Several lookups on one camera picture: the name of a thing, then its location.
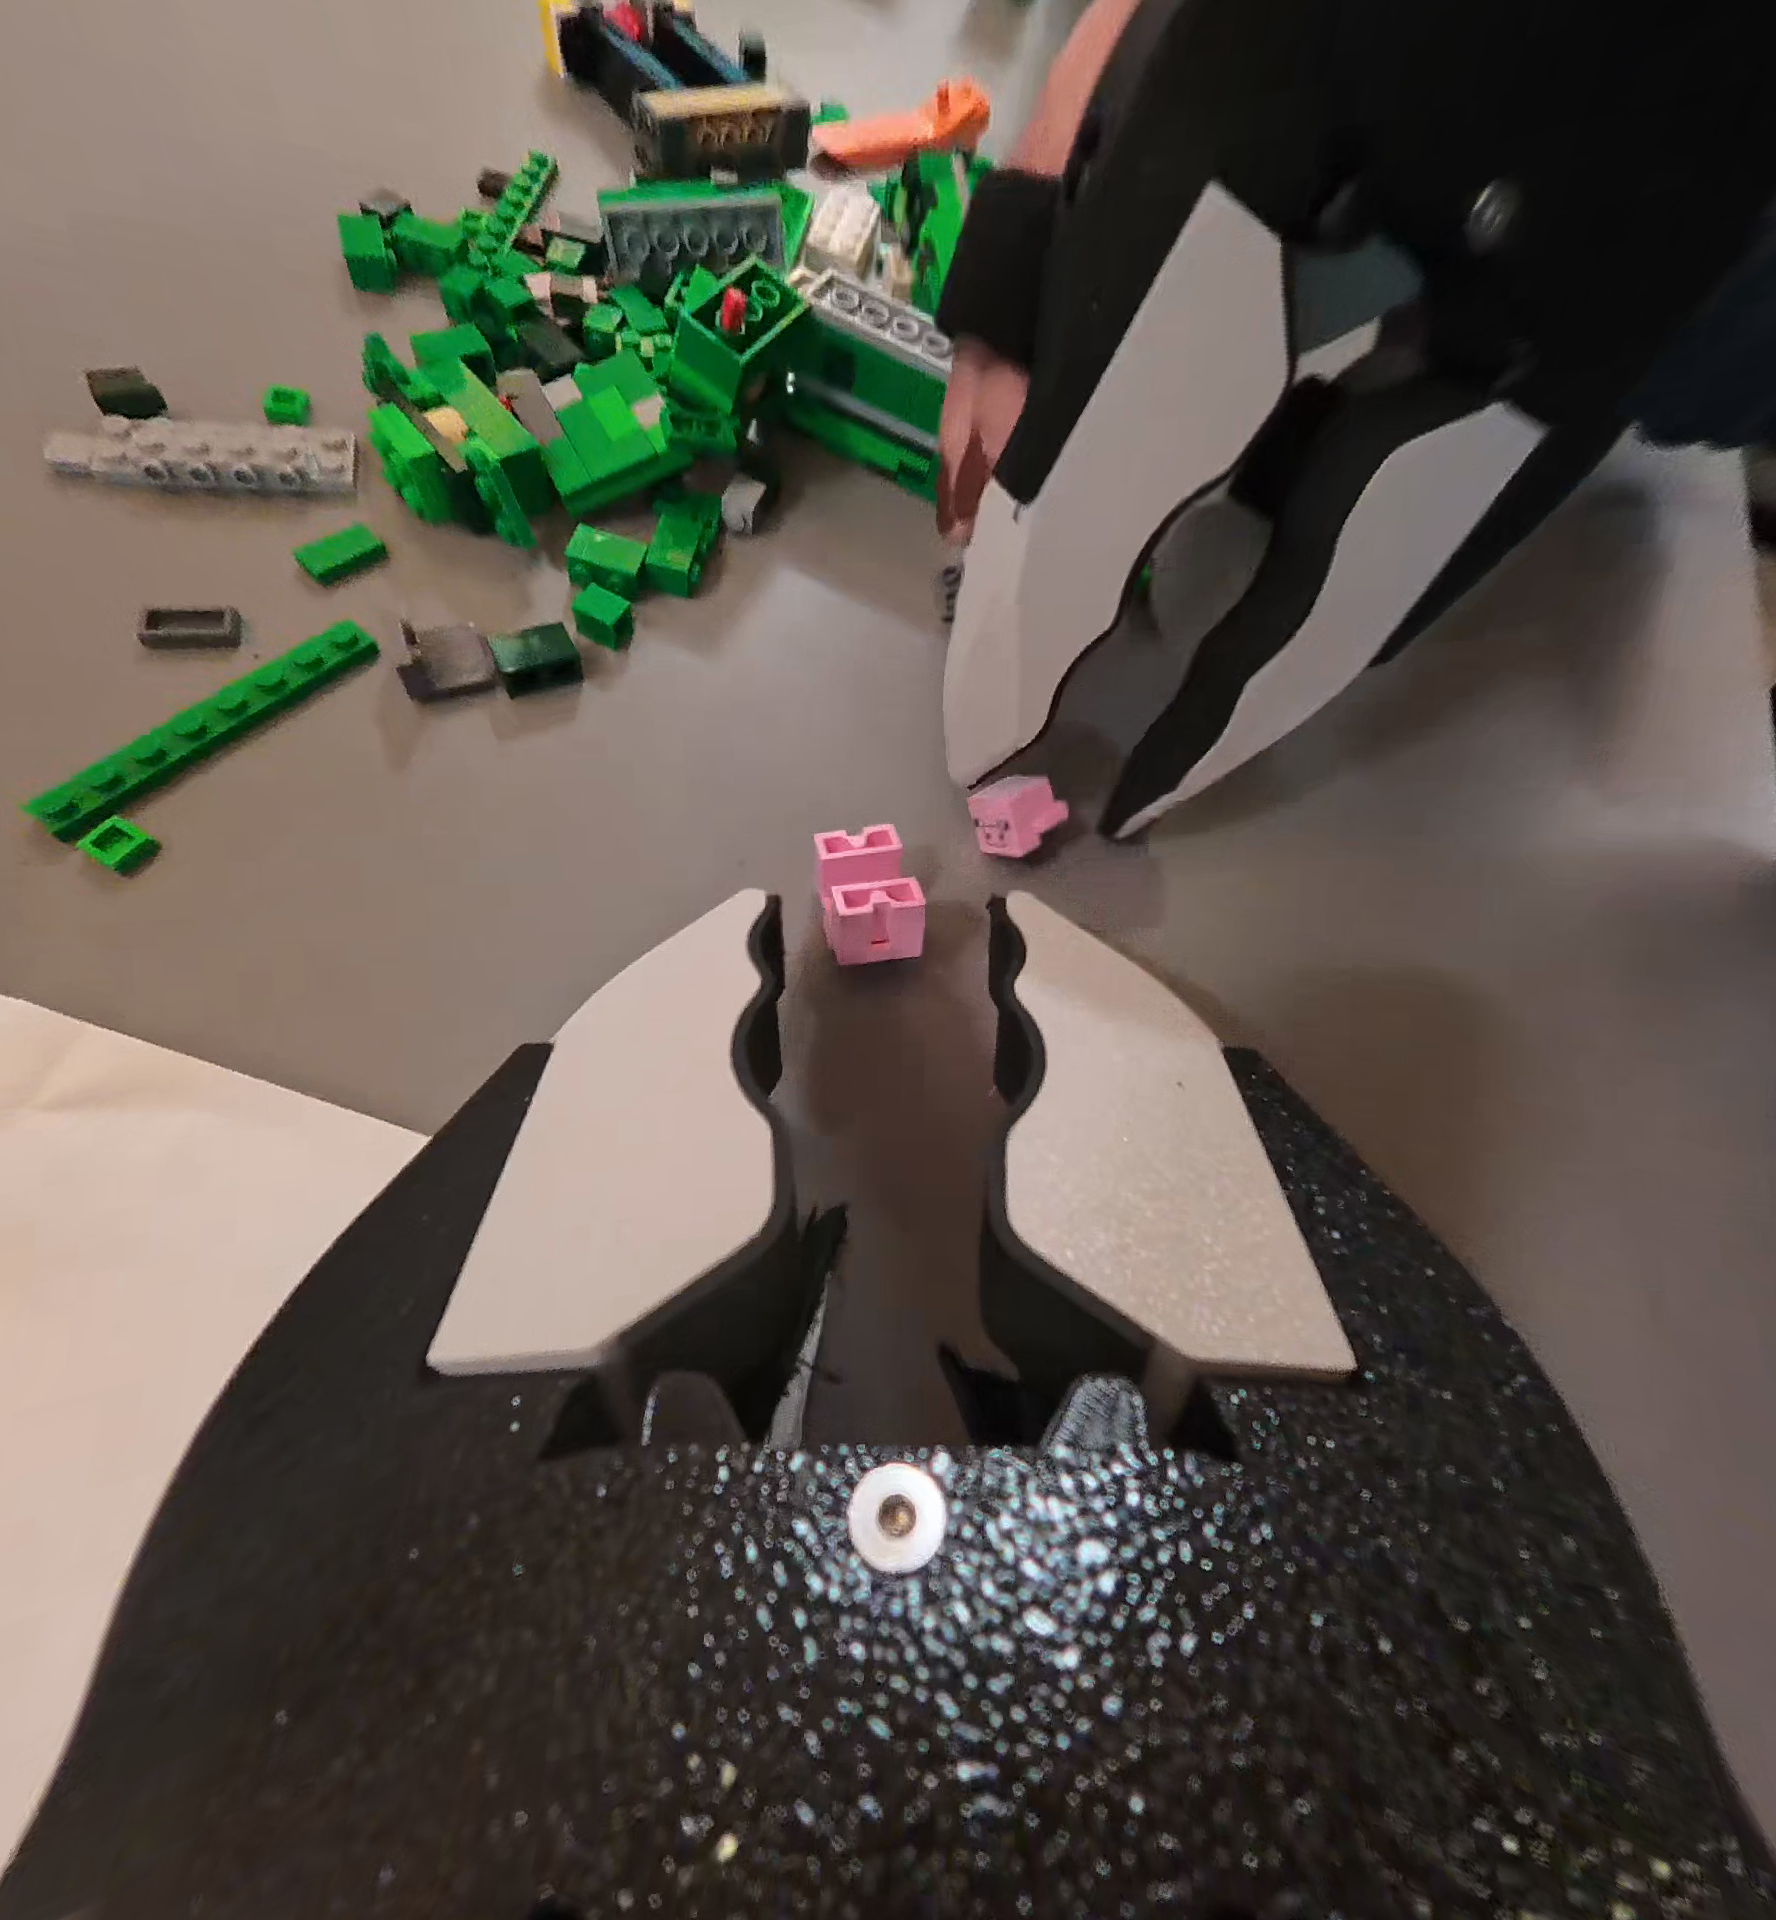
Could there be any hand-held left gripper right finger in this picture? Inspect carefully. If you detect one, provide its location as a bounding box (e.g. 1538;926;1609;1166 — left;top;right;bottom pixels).
974;888;1358;1425

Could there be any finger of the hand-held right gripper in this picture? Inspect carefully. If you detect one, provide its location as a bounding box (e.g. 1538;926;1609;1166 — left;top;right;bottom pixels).
942;181;1298;793
1094;375;1555;842

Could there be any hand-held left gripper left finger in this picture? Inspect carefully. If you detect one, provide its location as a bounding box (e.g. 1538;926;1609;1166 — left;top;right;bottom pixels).
422;884;839;1420

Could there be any pink brick assembly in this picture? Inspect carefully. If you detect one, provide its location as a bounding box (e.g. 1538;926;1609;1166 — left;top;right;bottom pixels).
813;823;930;970

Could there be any pink pig head brick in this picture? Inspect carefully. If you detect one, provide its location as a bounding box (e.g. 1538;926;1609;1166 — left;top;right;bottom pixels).
967;773;1071;865

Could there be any grey desk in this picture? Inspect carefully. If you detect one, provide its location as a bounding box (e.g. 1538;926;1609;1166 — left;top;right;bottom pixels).
0;0;1776;1519

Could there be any person's right hand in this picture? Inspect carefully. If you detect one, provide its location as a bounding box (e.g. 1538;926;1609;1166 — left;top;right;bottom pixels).
933;0;1148;547

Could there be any grey wide studded plate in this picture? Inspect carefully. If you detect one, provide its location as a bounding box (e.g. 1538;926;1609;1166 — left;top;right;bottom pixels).
805;270;961;373
596;186;789;296

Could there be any orange brick piece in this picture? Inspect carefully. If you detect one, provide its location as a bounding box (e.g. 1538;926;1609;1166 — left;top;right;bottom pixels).
811;79;997;172

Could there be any dark green brick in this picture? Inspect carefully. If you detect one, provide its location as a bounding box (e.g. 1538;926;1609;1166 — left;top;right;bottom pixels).
488;621;589;701

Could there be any grey angled brick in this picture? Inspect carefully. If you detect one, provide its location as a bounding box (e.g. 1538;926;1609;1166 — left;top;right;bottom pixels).
397;619;503;707

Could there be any pile of green bricks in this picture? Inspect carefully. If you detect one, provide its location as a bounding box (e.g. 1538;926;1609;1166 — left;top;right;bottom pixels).
336;142;981;655

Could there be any white paper sheet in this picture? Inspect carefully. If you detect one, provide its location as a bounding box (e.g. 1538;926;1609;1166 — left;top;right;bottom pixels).
0;990;433;1920

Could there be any yellow and black brick build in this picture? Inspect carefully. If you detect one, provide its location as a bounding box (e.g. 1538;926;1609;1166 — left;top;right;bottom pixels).
539;0;816;191

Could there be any long green studded plate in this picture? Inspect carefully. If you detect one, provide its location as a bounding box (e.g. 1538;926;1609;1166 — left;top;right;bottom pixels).
25;619;382;842

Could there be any long grey studded plate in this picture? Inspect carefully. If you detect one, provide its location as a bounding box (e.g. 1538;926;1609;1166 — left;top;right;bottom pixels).
45;415;362;498

